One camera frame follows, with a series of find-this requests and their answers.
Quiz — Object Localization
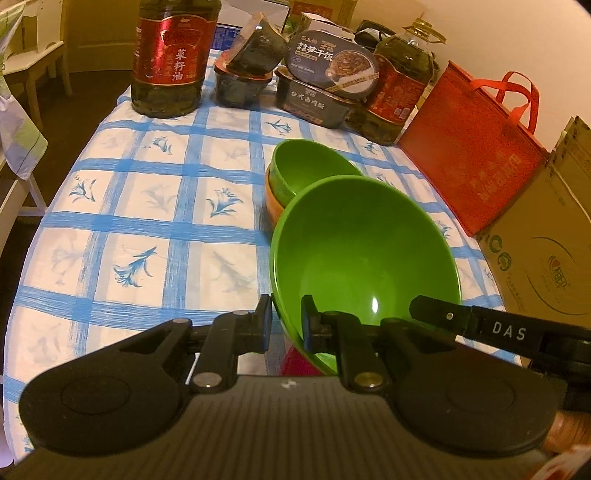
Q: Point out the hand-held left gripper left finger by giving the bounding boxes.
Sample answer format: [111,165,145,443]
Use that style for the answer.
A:
[117,294,273,394]

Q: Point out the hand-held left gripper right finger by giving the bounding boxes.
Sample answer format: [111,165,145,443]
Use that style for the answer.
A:
[300,295,459,391]

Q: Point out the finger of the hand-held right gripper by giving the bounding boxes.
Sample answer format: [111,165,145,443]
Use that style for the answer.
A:
[409,295,475,344]

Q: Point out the green plastic bowl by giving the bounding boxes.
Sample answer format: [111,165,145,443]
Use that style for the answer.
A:
[270,139,365,209]
[270,175,462,376]

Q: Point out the orange plastic bowl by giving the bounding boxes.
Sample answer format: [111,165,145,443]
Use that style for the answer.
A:
[264,165,296,228]

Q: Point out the brown cardboard box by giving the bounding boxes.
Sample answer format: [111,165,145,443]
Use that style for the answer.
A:
[475,115,591,329]

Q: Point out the blue checked floral tablecloth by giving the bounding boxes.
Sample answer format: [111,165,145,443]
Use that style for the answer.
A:
[9,46,507,463]

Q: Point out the red fabric tote bag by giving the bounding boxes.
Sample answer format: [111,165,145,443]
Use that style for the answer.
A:
[397,60,551,237]

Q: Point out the red-label cooking oil bottle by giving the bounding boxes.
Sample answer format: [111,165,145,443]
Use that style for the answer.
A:
[130,0,223,119]
[345,17,448,147]

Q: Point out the oval black instant rice box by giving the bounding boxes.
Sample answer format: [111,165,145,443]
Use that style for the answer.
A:
[284,34,382,99]

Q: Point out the tilted black food tub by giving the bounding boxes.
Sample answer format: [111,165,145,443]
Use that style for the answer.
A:
[228,14,285,75]

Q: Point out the blue packet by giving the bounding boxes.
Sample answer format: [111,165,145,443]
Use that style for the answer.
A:
[214,23,244,49]

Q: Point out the small white box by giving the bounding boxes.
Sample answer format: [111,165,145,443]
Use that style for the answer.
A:
[299,12,357,43]

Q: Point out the tan carton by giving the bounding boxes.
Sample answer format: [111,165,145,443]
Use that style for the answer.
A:
[288,0,359,28]

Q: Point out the pale patterned cloth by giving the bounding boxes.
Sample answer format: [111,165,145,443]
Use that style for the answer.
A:
[0,0,49,181]

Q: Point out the white wooden chair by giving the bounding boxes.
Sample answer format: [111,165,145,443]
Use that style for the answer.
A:
[0,0,71,259]

